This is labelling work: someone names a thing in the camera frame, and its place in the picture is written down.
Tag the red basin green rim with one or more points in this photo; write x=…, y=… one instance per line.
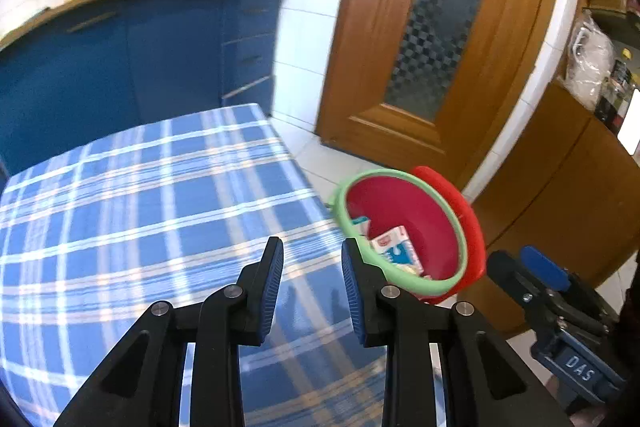
x=414, y=227

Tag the clear plastic bag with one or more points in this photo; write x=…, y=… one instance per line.
x=590, y=59

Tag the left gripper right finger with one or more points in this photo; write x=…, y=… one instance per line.
x=384, y=315

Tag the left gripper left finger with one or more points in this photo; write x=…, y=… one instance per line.
x=240, y=314

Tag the blue kitchen base cabinets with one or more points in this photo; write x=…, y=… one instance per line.
x=92, y=68

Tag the blue white milk carton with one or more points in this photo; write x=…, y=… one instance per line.
x=395, y=246

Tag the wooden door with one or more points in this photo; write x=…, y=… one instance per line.
x=428, y=82

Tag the wooden side cabinet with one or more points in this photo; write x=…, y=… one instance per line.
x=567, y=188

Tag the blue plaid tablecloth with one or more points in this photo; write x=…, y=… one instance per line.
x=173, y=211

